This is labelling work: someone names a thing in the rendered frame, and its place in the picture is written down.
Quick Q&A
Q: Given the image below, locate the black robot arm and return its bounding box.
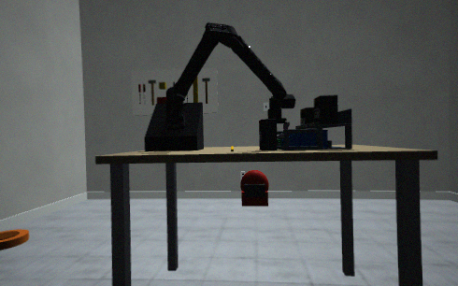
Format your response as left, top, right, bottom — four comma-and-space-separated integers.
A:
165, 22, 295, 131

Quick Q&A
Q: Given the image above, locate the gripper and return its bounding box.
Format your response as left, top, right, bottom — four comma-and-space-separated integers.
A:
269, 107, 290, 130

